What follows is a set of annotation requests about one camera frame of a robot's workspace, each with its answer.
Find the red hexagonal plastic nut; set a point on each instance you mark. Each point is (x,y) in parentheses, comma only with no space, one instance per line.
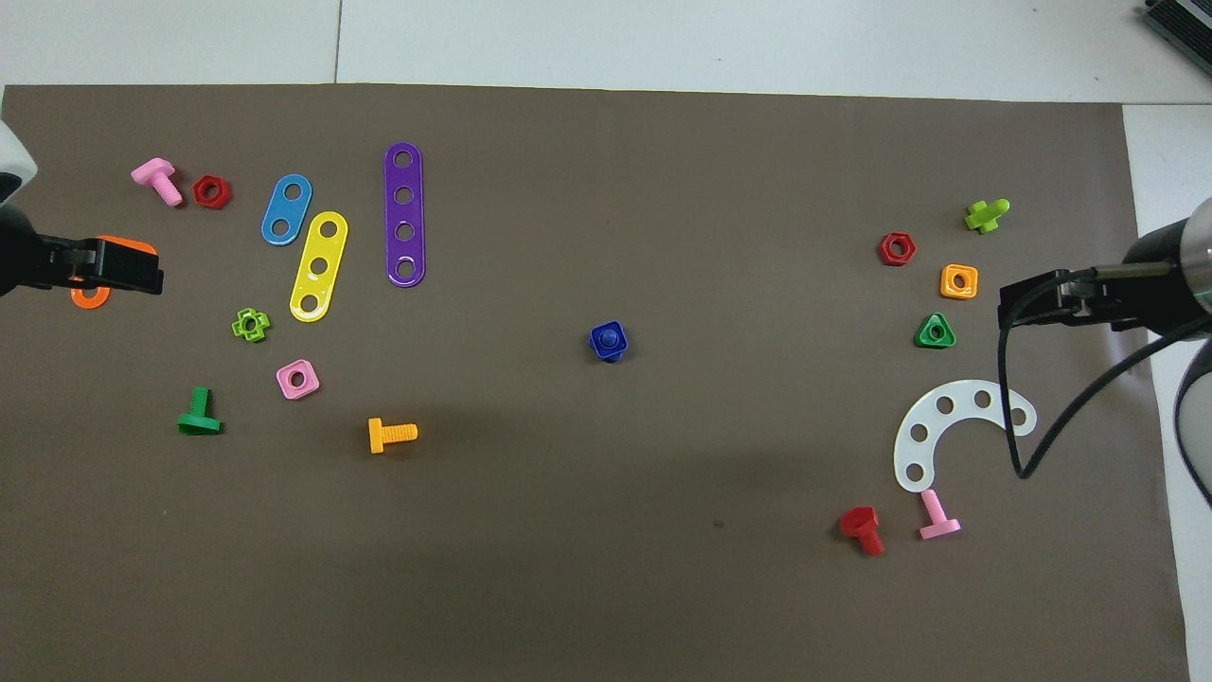
(885,249)
(199,189)

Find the lime cross-shaped plastic nut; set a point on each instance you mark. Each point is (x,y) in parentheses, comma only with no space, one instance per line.
(237,326)

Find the lime cross-head plastic bolt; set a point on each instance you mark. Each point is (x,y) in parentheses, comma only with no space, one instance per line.
(985,216)

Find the blue square plastic nut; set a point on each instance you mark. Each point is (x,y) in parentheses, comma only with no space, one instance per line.
(597,345)

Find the white curved five-hole strip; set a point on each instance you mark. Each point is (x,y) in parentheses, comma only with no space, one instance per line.
(930,419)

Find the green triangular plastic nut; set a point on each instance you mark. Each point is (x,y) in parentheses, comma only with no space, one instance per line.
(923,340)

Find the orange heart-shaped plastic plate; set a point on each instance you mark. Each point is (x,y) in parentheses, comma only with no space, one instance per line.
(91,304)

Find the green plastic bolt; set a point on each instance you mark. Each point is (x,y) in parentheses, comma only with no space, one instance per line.
(199,423)

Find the purple four-hole plastic strip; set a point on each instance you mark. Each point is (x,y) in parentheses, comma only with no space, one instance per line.
(404,177)

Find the brown paper table mat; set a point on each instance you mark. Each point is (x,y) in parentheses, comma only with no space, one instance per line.
(606,530)

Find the pink square plastic nut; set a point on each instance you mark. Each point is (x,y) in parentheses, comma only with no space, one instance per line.
(284,388)

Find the black ribbed device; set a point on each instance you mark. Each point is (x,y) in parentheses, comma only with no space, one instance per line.
(1184,17)

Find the blue plastic bolt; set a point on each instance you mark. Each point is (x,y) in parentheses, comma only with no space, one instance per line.
(607,336)

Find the orange square plastic nut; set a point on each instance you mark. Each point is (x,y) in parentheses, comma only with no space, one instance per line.
(947,290)

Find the blue two-hole plastic strip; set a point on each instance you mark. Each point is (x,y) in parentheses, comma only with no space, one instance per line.
(287,209)

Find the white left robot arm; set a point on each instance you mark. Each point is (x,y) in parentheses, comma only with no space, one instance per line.
(11,156)

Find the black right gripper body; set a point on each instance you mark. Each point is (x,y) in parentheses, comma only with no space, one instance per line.
(1155,284)

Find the pink plastic bolt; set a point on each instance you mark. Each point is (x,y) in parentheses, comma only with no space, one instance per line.
(151,172)
(937,529)

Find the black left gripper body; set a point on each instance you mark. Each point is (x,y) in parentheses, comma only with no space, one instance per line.
(24,260)

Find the orange plastic bolt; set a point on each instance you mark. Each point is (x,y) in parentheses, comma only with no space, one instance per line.
(377,436)

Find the red plastic bolt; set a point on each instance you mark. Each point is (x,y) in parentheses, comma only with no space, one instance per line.
(857,521)

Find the yellow three-hole plastic strip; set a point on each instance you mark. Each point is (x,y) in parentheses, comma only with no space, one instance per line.
(324,247)

